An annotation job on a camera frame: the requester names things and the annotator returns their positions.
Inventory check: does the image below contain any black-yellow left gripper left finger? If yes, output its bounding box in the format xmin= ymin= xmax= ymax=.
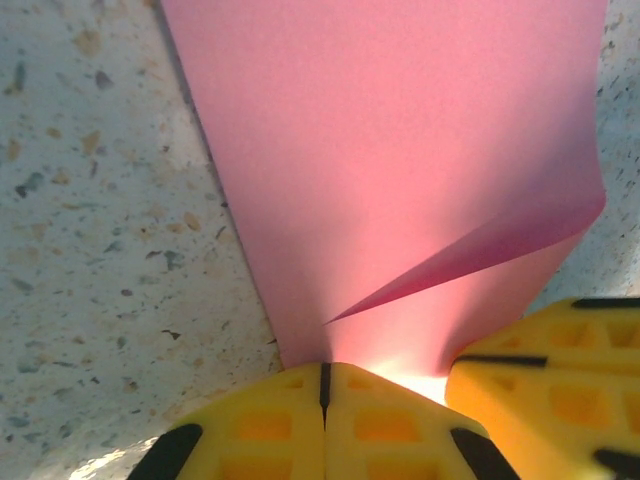
xmin=127 ymin=360 xmax=326 ymax=480

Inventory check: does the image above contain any black-yellow left gripper right finger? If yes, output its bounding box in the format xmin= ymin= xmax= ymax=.
xmin=324 ymin=360 xmax=509 ymax=480

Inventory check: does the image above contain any pink paper sheet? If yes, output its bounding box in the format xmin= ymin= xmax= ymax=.
xmin=158 ymin=0 xmax=609 ymax=376

